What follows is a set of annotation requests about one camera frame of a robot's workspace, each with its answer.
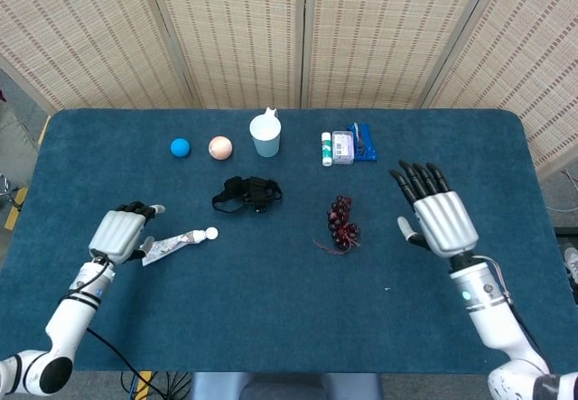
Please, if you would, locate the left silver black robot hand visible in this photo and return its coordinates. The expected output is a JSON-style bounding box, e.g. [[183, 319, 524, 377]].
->
[[88, 200, 166, 265]]

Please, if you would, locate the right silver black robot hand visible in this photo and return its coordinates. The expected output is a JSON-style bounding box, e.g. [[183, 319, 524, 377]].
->
[[388, 160, 480, 257]]

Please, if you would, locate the white floral toothpaste tube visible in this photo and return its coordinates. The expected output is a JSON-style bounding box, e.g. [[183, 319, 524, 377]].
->
[[141, 227, 219, 267]]

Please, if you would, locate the peach pink ball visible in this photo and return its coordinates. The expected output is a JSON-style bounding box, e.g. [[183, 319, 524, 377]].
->
[[208, 135, 234, 162]]

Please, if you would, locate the dark red grape bunch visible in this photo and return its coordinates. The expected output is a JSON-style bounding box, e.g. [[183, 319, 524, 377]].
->
[[312, 195, 362, 256]]

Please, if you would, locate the blue plastic packet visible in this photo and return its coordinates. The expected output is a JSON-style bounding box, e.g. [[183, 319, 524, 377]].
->
[[346, 122, 378, 163]]

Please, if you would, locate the clear box with purple label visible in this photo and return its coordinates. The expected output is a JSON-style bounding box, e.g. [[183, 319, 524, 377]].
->
[[331, 129, 356, 166]]

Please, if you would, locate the grey sneaker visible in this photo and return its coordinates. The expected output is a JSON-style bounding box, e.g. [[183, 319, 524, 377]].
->
[[563, 246, 578, 286]]

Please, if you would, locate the blue felt table cloth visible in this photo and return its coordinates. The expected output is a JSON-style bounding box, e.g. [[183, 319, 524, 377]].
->
[[0, 108, 564, 377]]

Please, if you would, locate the light blue plastic cup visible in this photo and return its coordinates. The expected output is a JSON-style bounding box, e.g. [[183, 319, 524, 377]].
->
[[248, 107, 284, 158]]

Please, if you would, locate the woven bamboo folding screen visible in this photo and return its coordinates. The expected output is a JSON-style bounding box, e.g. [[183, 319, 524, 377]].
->
[[0, 0, 578, 180]]

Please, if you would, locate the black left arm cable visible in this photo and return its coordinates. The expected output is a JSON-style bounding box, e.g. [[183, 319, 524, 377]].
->
[[84, 326, 164, 397]]

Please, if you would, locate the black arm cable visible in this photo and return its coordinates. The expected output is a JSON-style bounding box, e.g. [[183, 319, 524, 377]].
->
[[478, 255, 555, 374], [84, 326, 164, 397]]

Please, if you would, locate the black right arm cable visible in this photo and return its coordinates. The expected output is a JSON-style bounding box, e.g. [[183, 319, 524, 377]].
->
[[478, 255, 555, 374]]

